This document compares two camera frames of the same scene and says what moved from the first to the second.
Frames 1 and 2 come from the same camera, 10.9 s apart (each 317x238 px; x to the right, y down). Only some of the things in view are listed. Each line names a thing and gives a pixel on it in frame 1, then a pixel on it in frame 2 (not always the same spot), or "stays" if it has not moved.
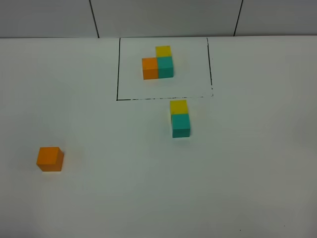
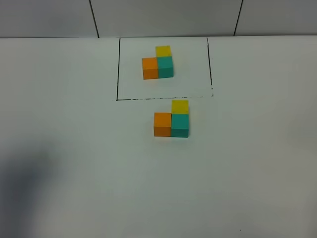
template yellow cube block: (163, 51) stays
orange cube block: (50, 158) -> (162, 124)
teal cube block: (181, 125) stays
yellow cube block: (178, 107) stays
